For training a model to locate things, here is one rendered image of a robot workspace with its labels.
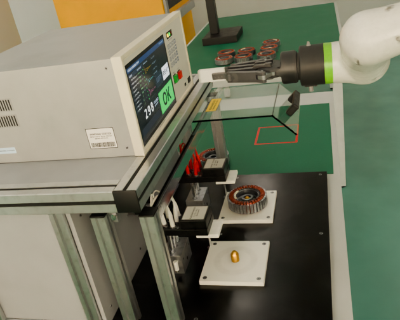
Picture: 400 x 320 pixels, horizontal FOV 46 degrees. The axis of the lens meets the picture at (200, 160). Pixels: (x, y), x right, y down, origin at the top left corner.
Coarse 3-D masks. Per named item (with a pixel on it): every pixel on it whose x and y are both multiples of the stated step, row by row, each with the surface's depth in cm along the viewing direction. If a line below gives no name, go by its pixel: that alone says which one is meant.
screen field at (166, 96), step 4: (168, 84) 111; (164, 88) 108; (168, 88) 111; (172, 88) 113; (160, 92) 105; (164, 92) 108; (168, 92) 110; (172, 92) 113; (160, 96) 105; (164, 96) 108; (168, 96) 110; (172, 96) 113; (160, 100) 105; (164, 100) 108; (168, 100) 110; (172, 100) 113; (164, 104) 107; (168, 104) 110; (164, 108) 107
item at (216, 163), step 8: (208, 160) 131; (216, 160) 131; (224, 160) 130; (208, 168) 127; (216, 168) 126; (224, 168) 126; (184, 176) 130; (192, 176) 130; (200, 176) 128; (208, 176) 128; (216, 176) 127; (224, 176) 126; (232, 176) 129; (192, 184) 131; (192, 192) 132
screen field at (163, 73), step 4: (164, 64) 109; (164, 68) 109; (160, 72) 106; (164, 72) 108; (168, 72) 111; (156, 76) 103; (160, 76) 105; (164, 76) 108; (156, 80) 103; (160, 80) 105; (156, 84) 103; (160, 84) 105
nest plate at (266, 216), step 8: (272, 192) 137; (224, 200) 137; (272, 200) 133; (224, 208) 134; (264, 208) 130; (272, 208) 129; (224, 216) 130; (232, 216) 129; (240, 216) 129; (248, 216) 128; (256, 216) 127; (264, 216) 127; (272, 216) 126
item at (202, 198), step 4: (200, 188) 138; (204, 188) 137; (200, 192) 135; (204, 192) 135; (208, 192) 138; (188, 196) 135; (192, 196) 134; (200, 196) 134; (204, 196) 134; (208, 196) 138; (188, 200) 133; (192, 200) 132; (196, 200) 132; (200, 200) 132; (204, 200) 134; (208, 200) 138; (188, 204) 133; (192, 204) 133; (196, 204) 132; (200, 204) 132; (204, 204) 134; (208, 204) 138
